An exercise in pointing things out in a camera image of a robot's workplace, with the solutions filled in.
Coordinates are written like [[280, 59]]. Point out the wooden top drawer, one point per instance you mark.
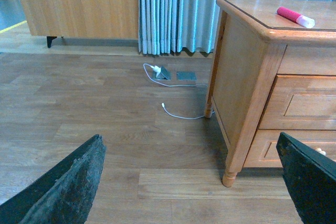
[[300, 103]]

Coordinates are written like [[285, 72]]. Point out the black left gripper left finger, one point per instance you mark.
[[65, 193]]

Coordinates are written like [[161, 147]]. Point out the white charger plug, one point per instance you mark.
[[156, 69]]

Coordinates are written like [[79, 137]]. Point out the wooden nightstand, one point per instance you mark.
[[254, 45]]

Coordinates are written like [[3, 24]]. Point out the closed metal floor socket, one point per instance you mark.
[[186, 76]]

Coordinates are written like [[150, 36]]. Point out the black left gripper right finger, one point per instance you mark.
[[310, 179]]

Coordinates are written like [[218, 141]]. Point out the wooden lower drawer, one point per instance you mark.
[[263, 152]]

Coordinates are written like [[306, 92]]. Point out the open metal floor socket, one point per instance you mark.
[[163, 75]]

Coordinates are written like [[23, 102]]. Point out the pink marker with clear cap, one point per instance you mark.
[[296, 17]]

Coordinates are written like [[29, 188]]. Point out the wooden drawer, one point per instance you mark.
[[263, 152], [300, 103]]

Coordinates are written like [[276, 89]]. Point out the light wooden cabinet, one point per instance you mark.
[[102, 19]]

